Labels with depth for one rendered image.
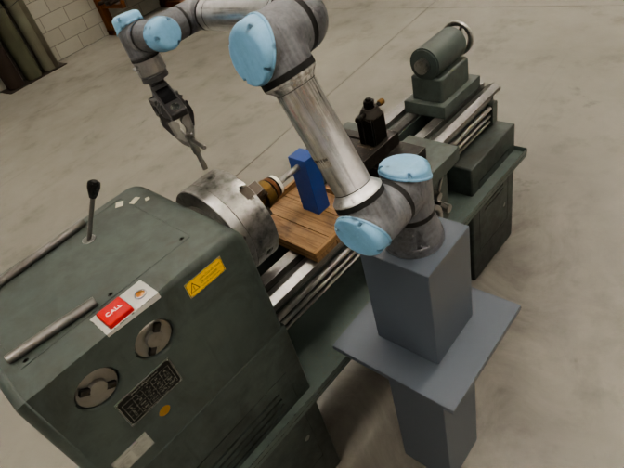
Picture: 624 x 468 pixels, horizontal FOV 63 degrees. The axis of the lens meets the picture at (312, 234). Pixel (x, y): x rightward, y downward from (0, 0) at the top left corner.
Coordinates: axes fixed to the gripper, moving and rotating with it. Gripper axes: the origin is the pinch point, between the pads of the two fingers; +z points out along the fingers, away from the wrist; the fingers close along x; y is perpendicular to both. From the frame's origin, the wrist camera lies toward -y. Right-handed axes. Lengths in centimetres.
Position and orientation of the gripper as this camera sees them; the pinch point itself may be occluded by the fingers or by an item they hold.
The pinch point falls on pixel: (189, 142)
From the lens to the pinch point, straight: 148.2
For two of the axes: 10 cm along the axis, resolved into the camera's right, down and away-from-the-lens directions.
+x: -7.9, 5.3, -3.0
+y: -5.3, -3.6, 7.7
